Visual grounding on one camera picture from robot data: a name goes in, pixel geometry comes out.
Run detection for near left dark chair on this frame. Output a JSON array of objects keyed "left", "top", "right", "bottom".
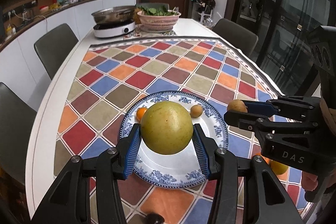
[{"left": 0, "top": 83, "right": 37, "bottom": 185}]

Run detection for person right hand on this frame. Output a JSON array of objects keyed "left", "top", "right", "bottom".
[{"left": 301, "top": 172, "right": 318, "bottom": 192}]

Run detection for steel pan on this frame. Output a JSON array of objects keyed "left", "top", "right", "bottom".
[{"left": 91, "top": 6, "right": 135, "bottom": 24}]

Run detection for colourful checkered tablecloth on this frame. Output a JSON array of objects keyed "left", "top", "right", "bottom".
[{"left": 54, "top": 38, "right": 278, "bottom": 223}]

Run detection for brown kiwi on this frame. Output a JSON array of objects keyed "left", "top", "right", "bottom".
[
  {"left": 190, "top": 105, "right": 203, "bottom": 118},
  {"left": 227, "top": 99, "right": 248, "bottom": 113}
]

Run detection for pink colander basket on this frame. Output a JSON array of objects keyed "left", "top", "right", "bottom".
[{"left": 137, "top": 11, "right": 181, "bottom": 32}]

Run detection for right dark chair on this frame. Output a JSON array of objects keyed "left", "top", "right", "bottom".
[{"left": 212, "top": 18, "right": 259, "bottom": 57}]

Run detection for dark plum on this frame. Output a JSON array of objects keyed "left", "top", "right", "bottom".
[{"left": 145, "top": 213, "right": 165, "bottom": 224}]

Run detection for white induction cooker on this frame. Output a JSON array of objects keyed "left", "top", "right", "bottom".
[{"left": 93, "top": 19, "right": 136, "bottom": 39}]

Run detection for large green pomelo fruit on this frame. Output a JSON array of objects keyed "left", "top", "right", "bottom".
[{"left": 140, "top": 101, "right": 193, "bottom": 155}]

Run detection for yellow green pear fruit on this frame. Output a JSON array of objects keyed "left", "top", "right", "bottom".
[{"left": 270, "top": 160, "right": 288, "bottom": 176}]

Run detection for orange tangerine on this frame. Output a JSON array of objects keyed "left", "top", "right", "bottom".
[
  {"left": 136, "top": 107, "right": 147, "bottom": 122},
  {"left": 256, "top": 153, "right": 271, "bottom": 165}
]

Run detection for child seat with pink item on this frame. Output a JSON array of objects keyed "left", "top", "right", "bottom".
[{"left": 191, "top": 0, "right": 216, "bottom": 24}]

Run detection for dark chair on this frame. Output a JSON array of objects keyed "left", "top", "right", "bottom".
[
  {"left": 0, "top": 83, "right": 37, "bottom": 185},
  {"left": 212, "top": 18, "right": 259, "bottom": 57},
  {"left": 34, "top": 23, "right": 79, "bottom": 80}
]

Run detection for green leafy vegetables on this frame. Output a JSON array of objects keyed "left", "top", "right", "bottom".
[{"left": 140, "top": 6, "right": 178, "bottom": 16}]

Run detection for blue white porcelain plate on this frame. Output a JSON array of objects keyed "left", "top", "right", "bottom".
[{"left": 119, "top": 91, "right": 228, "bottom": 189}]

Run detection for far left dark chair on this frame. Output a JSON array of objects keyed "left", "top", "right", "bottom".
[{"left": 34, "top": 23, "right": 79, "bottom": 80}]

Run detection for white lower cabinets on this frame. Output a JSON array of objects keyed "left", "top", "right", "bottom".
[{"left": 0, "top": 0, "right": 136, "bottom": 110}]

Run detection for black glass sliding door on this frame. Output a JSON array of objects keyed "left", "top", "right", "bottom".
[{"left": 232, "top": 0, "right": 335, "bottom": 96}]

